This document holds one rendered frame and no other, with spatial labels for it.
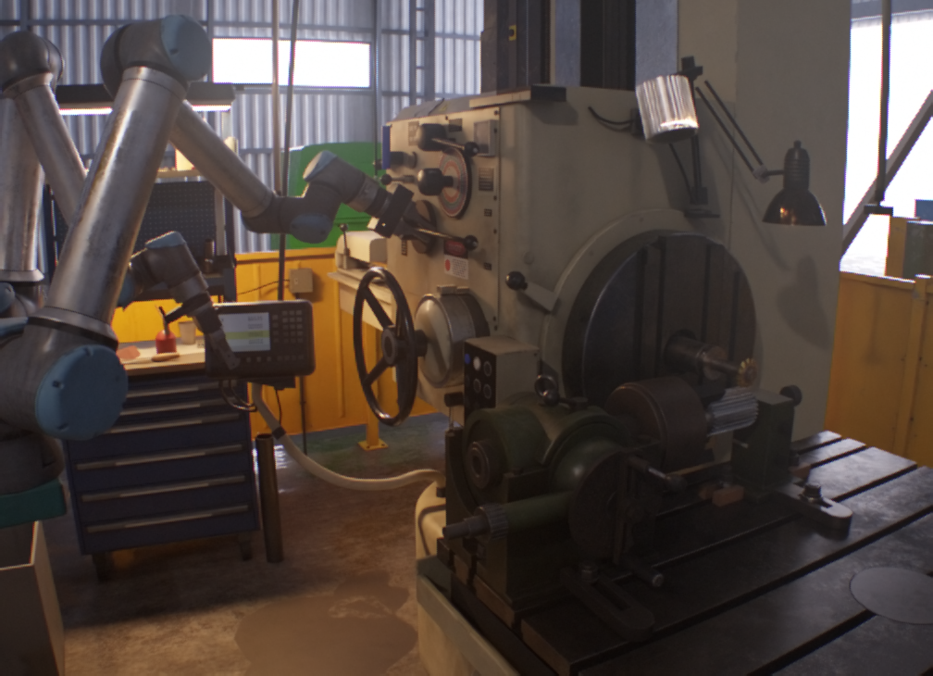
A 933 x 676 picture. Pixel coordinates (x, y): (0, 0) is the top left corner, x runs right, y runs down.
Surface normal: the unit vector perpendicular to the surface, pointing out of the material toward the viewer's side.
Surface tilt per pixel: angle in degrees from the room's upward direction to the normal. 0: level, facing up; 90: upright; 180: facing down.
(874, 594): 0
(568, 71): 90
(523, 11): 90
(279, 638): 0
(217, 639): 0
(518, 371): 90
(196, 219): 90
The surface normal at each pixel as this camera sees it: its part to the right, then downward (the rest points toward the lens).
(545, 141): 0.46, 0.18
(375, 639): 0.00, -0.98
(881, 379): -0.89, 0.10
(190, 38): 0.94, -0.04
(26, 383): -0.37, -0.13
